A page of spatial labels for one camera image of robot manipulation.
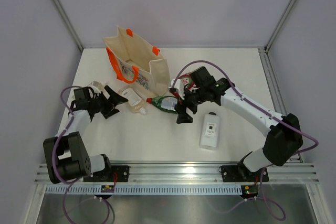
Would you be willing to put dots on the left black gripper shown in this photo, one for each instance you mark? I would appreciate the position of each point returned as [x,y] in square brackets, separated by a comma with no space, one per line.
[114,98]

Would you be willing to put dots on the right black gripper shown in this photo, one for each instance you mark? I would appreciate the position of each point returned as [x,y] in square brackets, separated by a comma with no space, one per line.
[183,116]

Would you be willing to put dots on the green dish soap bottle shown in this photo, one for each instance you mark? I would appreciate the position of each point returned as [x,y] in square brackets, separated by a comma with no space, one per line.
[164,103]

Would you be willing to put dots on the clear liquid soap bottle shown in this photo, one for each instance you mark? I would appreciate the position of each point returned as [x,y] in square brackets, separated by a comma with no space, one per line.
[136,103]

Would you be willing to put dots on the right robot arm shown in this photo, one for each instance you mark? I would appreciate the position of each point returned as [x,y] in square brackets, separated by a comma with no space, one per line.
[282,132]

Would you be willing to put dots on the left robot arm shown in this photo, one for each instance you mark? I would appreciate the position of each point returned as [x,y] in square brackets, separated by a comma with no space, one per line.
[66,156]

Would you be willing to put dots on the cream canvas tote bag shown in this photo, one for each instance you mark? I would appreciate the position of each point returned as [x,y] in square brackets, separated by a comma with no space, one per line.
[138,63]

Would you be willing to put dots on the red dish soap bottle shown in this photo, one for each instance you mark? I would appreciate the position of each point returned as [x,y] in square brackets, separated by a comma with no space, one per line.
[185,80]

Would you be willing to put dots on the white rectangular bottle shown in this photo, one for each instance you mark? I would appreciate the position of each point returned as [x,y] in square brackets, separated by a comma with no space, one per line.
[210,131]

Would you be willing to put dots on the left small circuit board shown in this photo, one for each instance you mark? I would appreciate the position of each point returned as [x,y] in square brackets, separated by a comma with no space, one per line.
[107,188]

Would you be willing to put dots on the small circuit board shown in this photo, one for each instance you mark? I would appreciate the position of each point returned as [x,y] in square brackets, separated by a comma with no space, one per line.
[107,188]
[249,191]

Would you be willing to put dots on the right small circuit board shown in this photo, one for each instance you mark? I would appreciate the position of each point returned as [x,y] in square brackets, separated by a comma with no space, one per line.
[249,191]

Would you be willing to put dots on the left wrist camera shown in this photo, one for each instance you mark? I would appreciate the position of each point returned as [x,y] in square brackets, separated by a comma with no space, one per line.
[97,87]

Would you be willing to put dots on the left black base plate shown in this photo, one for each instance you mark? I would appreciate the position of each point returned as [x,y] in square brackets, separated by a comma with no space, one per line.
[114,173]

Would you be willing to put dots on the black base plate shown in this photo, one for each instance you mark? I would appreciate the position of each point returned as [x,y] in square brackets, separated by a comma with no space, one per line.
[114,173]
[235,173]

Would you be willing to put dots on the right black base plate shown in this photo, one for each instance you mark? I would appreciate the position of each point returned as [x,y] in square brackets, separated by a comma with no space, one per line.
[235,173]

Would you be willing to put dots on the white slotted cable duct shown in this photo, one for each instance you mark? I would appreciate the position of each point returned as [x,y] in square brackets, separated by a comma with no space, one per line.
[87,189]

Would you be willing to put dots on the left corner aluminium post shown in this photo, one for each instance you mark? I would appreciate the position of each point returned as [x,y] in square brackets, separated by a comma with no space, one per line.
[66,21]

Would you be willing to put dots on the corner aluminium post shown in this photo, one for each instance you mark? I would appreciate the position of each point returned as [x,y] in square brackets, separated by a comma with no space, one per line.
[281,22]
[66,21]

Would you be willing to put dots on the aluminium mounting rail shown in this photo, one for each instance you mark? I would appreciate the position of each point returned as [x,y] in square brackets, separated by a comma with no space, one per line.
[290,173]

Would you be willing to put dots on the right corner aluminium post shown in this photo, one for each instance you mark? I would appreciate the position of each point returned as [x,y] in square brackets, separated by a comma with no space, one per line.
[281,22]

